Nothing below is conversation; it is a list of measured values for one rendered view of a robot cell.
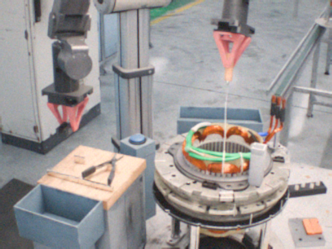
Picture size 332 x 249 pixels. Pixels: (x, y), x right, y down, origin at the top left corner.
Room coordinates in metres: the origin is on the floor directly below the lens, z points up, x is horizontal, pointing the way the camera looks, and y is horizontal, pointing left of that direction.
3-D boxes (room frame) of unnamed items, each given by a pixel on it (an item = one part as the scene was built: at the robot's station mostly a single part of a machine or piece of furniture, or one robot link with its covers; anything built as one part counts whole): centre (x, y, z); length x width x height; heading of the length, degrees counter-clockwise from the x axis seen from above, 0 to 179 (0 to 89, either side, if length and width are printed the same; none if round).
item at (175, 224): (1.06, -0.03, 0.91); 0.02 x 0.02 x 0.21
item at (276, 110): (1.01, -0.26, 1.21); 0.04 x 0.04 x 0.03; 65
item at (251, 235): (1.03, -0.24, 0.83); 0.05 x 0.04 x 0.02; 29
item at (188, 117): (1.31, -0.16, 0.92); 0.25 x 0.11 x 0.28; 86
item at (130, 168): (0.99, 0.17, 1.05); 0.20 x 0.19 x 0.02; 157
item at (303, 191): (1.31, -0.46, 0.79); 0.15 x 0.05 x 0.02; 98
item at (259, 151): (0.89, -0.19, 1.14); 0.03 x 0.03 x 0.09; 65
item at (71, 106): (0.98, 0.21, 1.22); 0.07 x 0.07 x 0.09; 68
